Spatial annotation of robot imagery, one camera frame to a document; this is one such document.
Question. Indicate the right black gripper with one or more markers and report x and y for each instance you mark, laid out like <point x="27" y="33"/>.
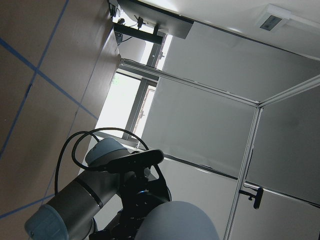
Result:
<point x="140" y="193"/>

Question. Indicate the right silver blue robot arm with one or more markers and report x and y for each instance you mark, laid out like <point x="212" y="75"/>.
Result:
<point x="69" y="215"/>

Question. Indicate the ceiling light fixture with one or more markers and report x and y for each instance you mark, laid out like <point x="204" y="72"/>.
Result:
<point x="272" y="18"/>

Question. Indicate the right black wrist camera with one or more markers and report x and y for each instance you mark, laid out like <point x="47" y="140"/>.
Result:
<point x="136" y="161"/>

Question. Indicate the black camera on frame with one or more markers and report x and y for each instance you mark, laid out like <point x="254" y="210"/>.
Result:
<point x="257" y="197"/>

